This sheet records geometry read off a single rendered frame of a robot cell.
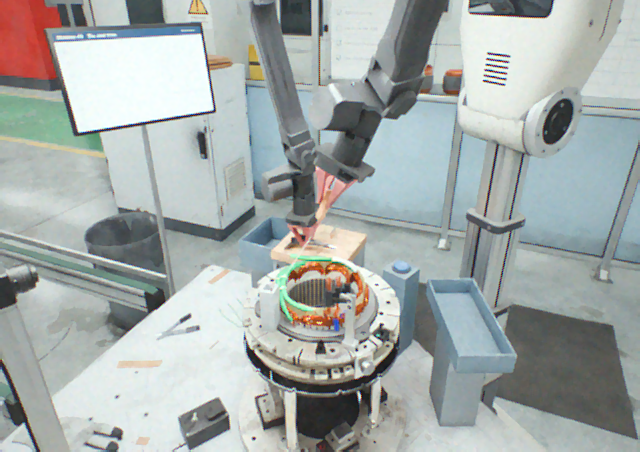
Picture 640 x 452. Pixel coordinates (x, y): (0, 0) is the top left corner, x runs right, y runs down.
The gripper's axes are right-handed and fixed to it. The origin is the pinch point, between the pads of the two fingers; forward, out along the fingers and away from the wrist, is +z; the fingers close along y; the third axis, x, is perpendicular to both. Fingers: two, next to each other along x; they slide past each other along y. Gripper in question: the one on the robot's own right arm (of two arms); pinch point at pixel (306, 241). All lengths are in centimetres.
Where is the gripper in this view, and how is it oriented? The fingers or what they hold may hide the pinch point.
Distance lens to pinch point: 117.5
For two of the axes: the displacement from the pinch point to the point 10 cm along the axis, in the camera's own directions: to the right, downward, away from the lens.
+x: 9.1, 1.6, -3.8
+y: -4.1, 4.3, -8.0
